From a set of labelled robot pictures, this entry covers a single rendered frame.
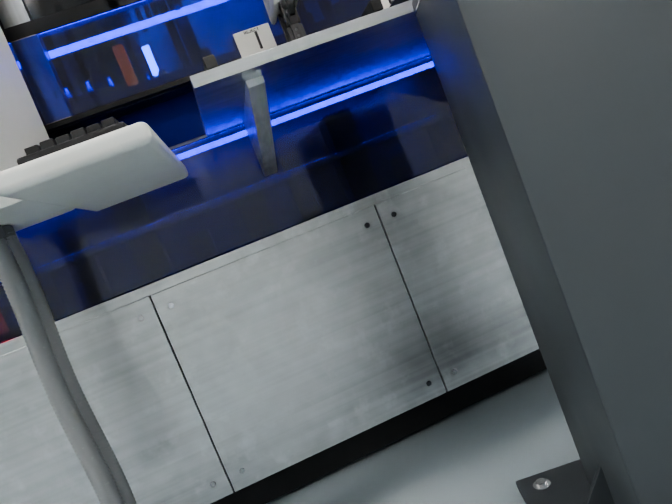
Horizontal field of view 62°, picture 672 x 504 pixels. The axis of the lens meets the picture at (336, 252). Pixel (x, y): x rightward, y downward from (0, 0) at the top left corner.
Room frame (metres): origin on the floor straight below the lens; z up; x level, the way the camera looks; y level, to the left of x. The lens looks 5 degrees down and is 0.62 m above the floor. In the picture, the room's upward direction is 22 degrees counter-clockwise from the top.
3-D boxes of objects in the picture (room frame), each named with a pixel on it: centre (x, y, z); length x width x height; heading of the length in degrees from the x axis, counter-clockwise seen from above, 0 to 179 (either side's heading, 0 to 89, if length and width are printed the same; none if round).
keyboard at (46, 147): (0.93, 0.29, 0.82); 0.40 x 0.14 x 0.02; 8
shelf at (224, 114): (1.18, -0.20, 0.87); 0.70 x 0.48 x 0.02; 99
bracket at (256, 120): (1.13, 0.05, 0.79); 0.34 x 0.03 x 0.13; 9
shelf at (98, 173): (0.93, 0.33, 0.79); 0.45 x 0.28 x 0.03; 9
